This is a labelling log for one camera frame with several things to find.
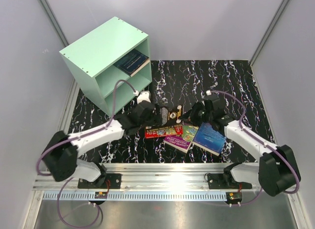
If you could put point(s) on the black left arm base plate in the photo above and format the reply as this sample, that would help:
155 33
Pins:
111 180

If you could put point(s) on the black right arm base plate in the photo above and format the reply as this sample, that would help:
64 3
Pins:
225 181

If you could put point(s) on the dark blue paperback book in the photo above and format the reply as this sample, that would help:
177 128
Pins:
131 62

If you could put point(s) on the purple treehouse book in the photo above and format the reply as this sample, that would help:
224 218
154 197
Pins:
184 141

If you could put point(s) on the red paperback book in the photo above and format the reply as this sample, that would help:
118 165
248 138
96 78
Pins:
175 130

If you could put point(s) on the aluminium mounting rail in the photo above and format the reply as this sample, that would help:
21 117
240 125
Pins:
177 177

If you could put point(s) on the mint green wooden shelf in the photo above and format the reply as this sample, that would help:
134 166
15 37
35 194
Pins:
91 61

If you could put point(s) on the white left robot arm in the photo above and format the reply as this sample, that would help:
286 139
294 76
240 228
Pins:
62 154

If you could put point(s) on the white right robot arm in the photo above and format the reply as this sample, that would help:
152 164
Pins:
277 170

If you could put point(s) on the white slotted cable duct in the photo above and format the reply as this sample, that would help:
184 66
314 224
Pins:
135 196

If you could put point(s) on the black paperback book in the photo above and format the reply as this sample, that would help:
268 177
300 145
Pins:
171 116

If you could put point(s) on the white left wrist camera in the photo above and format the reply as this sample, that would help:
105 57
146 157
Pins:
142 96

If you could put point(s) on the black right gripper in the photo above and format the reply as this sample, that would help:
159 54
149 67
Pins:
195 106

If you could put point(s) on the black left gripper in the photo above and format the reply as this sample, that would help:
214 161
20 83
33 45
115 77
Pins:
153 120

